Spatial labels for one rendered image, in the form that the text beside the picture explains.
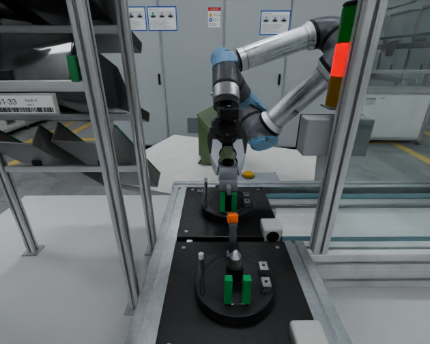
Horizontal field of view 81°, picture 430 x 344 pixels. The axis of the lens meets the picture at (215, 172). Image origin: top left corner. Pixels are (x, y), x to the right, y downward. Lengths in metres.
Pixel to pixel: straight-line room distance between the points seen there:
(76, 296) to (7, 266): 0.23
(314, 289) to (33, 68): 0.59
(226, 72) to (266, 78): 2.90
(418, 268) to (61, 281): 0.81
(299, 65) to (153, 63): 1.90
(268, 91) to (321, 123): 3.18
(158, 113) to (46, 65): 3.33
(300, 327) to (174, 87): 3.43
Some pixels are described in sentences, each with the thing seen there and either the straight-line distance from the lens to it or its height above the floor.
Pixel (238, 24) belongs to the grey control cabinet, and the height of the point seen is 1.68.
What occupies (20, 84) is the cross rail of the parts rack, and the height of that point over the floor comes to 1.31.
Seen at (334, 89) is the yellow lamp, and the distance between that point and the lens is 0.49.
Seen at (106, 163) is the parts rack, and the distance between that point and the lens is 0.42.
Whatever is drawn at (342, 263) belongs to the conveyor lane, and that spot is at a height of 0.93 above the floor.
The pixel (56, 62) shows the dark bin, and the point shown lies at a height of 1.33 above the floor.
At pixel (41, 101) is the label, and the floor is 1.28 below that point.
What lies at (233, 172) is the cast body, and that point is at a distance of 0.61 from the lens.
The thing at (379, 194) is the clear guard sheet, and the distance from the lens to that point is 0.58.
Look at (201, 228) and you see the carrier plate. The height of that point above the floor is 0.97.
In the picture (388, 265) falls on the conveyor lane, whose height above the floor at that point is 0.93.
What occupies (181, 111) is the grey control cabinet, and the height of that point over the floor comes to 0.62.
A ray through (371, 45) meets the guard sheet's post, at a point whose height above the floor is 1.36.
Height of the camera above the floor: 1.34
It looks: 25 degrees down
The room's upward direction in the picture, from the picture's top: straight up
